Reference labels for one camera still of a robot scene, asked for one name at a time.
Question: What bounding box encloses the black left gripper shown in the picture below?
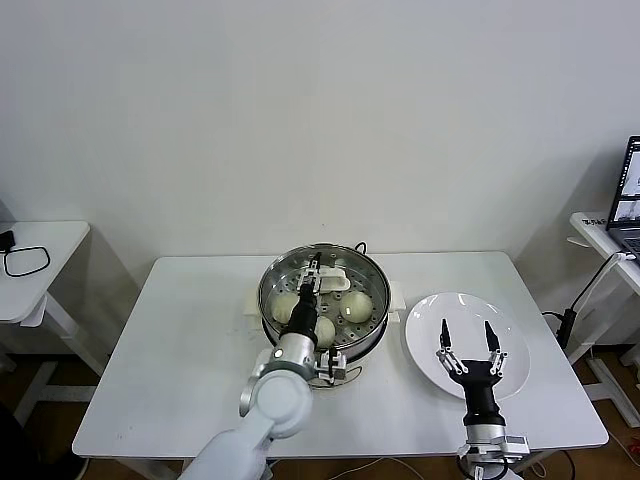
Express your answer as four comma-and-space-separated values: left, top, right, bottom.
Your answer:
283, 252, 324, 344

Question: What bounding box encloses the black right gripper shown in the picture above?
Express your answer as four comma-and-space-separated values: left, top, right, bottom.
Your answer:
434, 318, 510, 427

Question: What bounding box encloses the round glass pot lid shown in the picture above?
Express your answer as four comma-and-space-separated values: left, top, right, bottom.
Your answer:
258, 243, 392, 351

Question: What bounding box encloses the white steamed baozi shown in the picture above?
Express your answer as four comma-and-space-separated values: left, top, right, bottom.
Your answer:
339, 291, 374, 323
270, 293, 301, 324
313, 317, 336, 347

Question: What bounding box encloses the steel steamer pot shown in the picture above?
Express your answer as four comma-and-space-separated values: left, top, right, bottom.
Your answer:
243, 280, 407, 394

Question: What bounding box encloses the perforated steel steamer basket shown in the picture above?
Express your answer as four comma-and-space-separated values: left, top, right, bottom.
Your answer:
258, 243, 392, 365

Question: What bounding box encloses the round white plate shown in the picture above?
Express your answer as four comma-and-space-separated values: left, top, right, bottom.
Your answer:
404, 291, 531, 403

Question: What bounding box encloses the white desk with laptop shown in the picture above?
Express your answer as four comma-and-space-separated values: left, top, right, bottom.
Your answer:
569, 212, 640, 426

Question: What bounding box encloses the open grey laptop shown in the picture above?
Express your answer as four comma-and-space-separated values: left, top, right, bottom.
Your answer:
604, 134, 640, 261

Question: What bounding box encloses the white side table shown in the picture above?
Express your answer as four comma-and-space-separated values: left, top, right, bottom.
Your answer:
0, 220, 109, 434

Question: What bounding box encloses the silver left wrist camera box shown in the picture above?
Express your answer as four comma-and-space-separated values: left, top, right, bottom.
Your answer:
314, 349, 349, 386

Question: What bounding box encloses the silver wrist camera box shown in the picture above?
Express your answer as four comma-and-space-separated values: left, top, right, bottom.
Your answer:
499, 433, 531, 456
314, 349, 349, 386

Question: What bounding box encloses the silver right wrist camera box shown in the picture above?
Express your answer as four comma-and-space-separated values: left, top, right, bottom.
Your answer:
499, 433, 531, 456

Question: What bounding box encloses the laptop charging cable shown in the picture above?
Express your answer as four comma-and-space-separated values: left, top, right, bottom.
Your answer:
569, 252, 636, 314

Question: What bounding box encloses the black cable loop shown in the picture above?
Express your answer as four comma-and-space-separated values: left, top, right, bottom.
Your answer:
3, 246, 51, 276

